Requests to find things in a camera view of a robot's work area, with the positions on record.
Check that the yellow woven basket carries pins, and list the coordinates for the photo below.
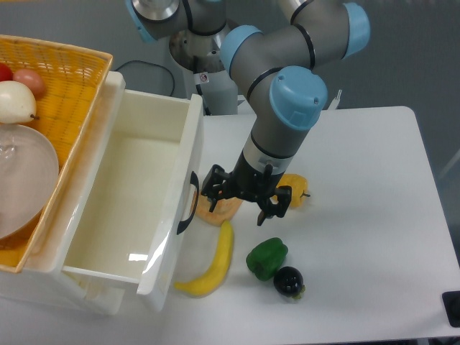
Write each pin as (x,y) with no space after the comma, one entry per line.
(74,77)

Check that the pink peach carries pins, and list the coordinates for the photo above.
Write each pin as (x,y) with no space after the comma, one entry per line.
(32,80)

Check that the white pear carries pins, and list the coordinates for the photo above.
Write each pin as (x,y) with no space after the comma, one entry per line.
(18,104)

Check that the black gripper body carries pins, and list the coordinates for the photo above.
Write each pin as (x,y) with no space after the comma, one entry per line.
(249,184)

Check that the toasted bread slice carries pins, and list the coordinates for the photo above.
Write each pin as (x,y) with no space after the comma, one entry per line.
(224,211)

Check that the white drawer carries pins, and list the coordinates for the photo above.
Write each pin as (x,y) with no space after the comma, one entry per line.
(128,235)

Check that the red tomato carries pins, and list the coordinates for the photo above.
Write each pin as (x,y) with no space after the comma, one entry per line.
(6,73)

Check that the dark purple eggplant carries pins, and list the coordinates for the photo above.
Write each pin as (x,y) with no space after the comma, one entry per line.
(288,281)

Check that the yellow banana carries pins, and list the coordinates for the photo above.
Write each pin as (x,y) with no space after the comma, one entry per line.
(216,273)

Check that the black corner device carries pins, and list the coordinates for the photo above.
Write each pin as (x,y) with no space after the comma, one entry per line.
(451,301)

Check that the white drawer cabinet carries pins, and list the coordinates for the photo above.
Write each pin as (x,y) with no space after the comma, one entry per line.
(42,279)

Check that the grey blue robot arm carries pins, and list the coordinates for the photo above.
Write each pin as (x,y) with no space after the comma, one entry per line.
(275,73)

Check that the green bell pepper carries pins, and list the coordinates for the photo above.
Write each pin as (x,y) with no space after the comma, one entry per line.
(266,258)

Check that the yellow bell pepper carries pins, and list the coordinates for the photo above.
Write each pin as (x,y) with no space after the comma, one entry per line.
(299,188)

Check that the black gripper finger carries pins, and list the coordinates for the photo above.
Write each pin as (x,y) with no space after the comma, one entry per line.
(216,186)
(274,205)

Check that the right metal table bracket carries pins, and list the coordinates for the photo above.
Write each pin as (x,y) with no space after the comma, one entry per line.
(334,104)

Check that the beige plate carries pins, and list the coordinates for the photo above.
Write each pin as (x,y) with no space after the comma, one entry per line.
(29,174)

